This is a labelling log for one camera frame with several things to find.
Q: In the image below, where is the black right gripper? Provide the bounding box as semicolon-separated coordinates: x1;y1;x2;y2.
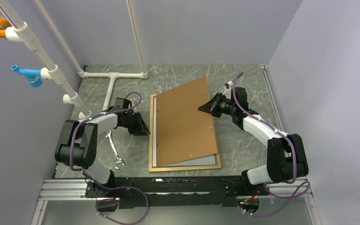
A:
198;92;236;118

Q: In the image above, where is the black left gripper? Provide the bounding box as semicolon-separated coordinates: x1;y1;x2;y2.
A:
121;112;150;136

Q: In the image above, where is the brown fibreboard backing board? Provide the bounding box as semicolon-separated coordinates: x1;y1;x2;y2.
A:
156;76;218;166

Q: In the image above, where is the light wooden picture frame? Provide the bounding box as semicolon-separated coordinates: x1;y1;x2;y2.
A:
148;94;222;173

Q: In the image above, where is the white PVC pipe stand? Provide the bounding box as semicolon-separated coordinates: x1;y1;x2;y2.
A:
0;0;149;119

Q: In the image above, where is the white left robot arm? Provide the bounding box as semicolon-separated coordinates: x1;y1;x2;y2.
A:
54;97;150;197

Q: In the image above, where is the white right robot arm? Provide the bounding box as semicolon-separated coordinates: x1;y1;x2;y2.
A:
198;87;309;195

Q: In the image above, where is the silver open-end wrench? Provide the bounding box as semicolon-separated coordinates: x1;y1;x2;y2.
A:
104;129;125;170

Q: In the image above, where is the blue pipe fitting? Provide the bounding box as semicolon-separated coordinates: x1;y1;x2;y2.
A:
11;65;43;88

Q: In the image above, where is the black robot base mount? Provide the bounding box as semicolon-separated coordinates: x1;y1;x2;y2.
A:
84;177;270;209

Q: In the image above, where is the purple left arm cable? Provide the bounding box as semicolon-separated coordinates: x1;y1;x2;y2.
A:
68;91;150;225

